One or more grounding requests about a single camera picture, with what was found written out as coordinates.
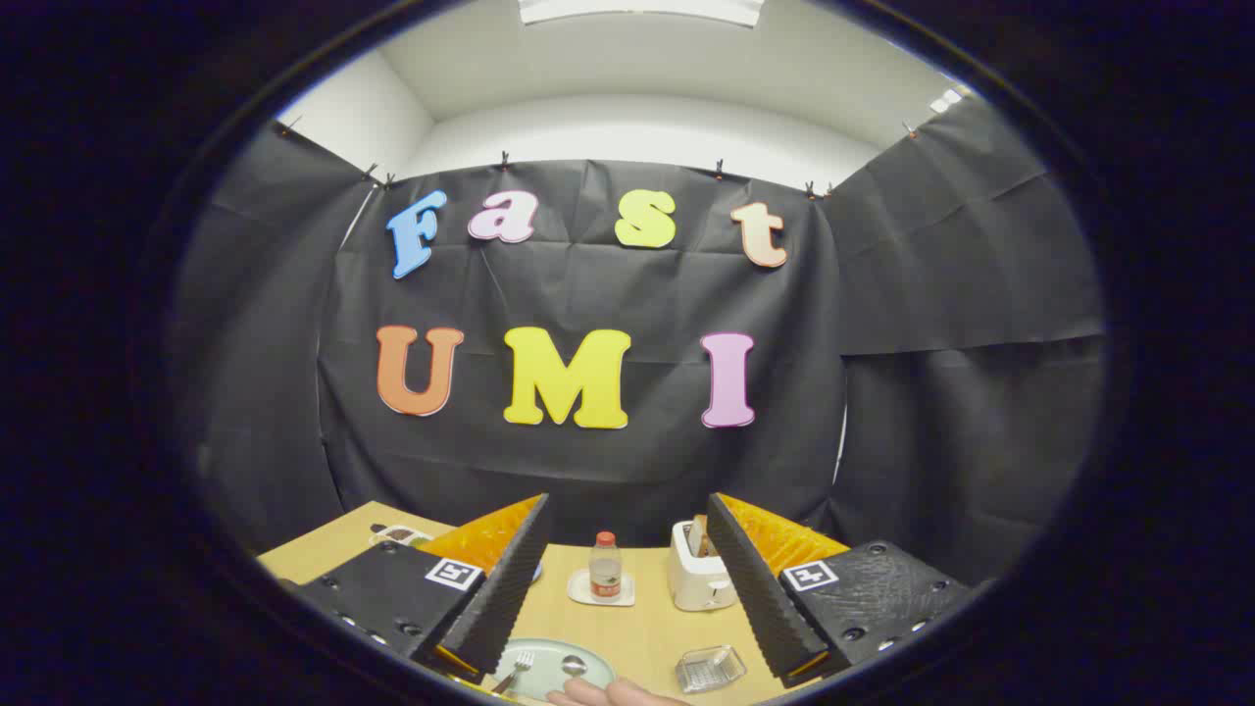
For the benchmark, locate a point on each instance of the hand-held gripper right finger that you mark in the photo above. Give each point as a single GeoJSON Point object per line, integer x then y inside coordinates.
{"type": "Point", "coordinates": [760, 598]}

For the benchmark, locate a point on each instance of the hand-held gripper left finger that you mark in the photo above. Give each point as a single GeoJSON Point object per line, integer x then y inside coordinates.
{"type": "Point", "coordinates": [495, 598]}

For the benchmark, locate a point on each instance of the white toaster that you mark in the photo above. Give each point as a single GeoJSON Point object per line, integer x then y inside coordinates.
{"type": "Point", "coordinates": [694, 583]}

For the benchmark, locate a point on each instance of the light green plate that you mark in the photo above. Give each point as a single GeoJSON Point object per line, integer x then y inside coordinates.
{"type": "Point", "coordinates": [549, 652]}

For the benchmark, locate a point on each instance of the white square coaster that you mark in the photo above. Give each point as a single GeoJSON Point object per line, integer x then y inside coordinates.
{"type": "Point", "coordinates": [580, 590]}

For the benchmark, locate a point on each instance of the clear plastic drain basket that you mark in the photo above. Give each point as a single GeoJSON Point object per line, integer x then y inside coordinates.
{"type": "Point", "coordinates": [711, 670]}

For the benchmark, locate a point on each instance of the brown toast slice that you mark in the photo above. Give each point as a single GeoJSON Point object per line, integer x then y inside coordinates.
{"type": "Point", "coordinates": [698, 536]}

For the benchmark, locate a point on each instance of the small white utensil rest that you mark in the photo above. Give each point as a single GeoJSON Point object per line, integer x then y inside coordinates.
{"type": "Point", "coordinates": [402, 535]}

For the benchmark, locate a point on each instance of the clear water bottle red cap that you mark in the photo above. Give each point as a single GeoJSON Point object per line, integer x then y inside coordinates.
{"type": "Point", "coordinates": [605, 569]}

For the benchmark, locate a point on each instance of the ceiling light panel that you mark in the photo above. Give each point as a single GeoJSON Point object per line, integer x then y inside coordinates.
{"type": "Point", "coordinates": [637, 10]}

